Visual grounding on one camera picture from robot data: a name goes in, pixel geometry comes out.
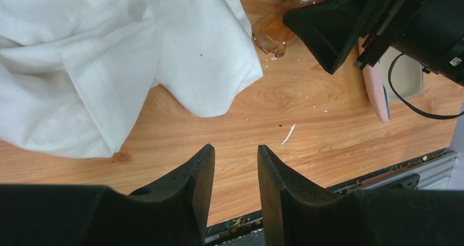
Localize light blue cleaning cloth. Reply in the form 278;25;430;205
383;87;390;122

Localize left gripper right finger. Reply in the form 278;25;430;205
257;145;463;245

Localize amber transparent sunglasses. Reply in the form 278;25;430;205
252;0;323;57

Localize white crumpled cloth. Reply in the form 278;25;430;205
1;0;263;159

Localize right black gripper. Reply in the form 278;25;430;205
282;0;463;85

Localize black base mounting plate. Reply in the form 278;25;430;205
205;145;463;245

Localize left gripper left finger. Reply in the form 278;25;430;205
1;144;215;245

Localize pink glasses case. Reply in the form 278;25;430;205
362;47;424;123

